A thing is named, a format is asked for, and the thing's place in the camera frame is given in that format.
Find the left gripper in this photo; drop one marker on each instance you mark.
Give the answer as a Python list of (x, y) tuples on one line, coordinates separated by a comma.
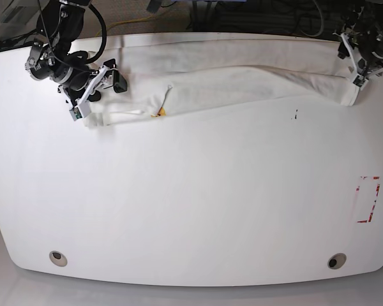
[(365, 51)]

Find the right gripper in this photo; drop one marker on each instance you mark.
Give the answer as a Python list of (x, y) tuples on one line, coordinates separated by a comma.
[(85, 87)]

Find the white printed T-shirt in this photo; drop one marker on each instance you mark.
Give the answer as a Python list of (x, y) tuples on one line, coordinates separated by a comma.
[(190, 76)]

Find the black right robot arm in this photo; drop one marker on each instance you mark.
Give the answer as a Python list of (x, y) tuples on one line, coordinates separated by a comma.
[(61, 23)]

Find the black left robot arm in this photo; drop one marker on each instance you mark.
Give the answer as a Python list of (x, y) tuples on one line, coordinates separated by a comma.
[(362, 16)]

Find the red tape rectangle marking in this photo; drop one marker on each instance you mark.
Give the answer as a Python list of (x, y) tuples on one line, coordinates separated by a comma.
[(367, 193)]

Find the left table grommet hole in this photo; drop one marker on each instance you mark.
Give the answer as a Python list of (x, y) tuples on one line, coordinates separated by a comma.
[(58, 258)]

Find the table grommet hole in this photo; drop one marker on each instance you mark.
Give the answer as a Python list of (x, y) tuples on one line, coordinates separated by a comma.
[(336, 261), (58, 258)]

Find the right table grommet hole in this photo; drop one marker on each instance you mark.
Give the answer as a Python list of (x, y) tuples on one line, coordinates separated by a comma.
[(336, 261)]

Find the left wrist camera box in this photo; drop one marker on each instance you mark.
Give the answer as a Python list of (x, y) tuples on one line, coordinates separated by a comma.
[(360, 81)]

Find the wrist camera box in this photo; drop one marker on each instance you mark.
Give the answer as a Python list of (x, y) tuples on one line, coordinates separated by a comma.
[(81, 112), (360, 81)]

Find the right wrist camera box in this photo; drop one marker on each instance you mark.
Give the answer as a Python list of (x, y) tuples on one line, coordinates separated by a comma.
[(81, 112)]

